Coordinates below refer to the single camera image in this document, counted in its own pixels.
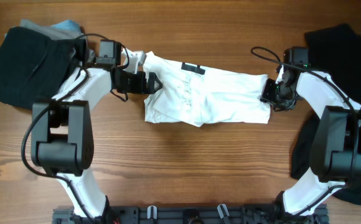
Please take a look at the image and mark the white Puma t-shirt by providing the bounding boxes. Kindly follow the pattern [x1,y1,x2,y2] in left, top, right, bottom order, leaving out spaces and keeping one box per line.
[143,52,271,127]

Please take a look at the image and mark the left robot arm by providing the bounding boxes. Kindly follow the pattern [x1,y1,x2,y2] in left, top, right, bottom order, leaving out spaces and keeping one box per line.
[21,40,162,223]

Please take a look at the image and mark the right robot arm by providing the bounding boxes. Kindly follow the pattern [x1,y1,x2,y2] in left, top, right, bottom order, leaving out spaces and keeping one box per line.
[260,47,361,222]

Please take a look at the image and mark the black garment right side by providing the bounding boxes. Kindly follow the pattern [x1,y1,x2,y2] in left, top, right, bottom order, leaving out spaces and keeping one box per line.
[290,24,361,205]

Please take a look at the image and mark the blue folded garment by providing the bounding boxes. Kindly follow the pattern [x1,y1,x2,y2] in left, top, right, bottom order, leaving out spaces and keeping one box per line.
[3,19,85,35]

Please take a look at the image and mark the grey folded garment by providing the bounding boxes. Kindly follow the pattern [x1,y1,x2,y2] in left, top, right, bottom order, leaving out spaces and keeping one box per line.
[18,19,96,94]

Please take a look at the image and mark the black folded garment on stack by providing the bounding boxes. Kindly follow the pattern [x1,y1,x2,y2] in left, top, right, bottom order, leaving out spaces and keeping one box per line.
[0,27,87,110]

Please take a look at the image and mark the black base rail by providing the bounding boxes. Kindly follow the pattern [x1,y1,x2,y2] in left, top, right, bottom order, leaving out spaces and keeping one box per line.
[52,204,330,224]

